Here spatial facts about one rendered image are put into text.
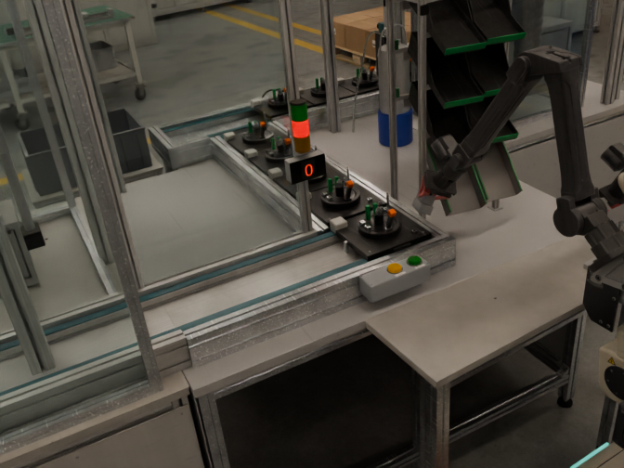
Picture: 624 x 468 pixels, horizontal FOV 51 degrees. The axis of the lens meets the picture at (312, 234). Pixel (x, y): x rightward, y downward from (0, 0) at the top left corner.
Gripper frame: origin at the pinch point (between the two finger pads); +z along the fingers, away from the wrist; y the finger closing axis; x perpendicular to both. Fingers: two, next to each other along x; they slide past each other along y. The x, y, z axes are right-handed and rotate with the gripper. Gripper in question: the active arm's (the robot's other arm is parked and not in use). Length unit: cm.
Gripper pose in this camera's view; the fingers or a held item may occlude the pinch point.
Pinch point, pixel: (426, 195)
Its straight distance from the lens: 211.9
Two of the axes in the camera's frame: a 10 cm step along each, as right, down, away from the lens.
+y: -9.4, -1.9, -3.0
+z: -3.5, 4.2, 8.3
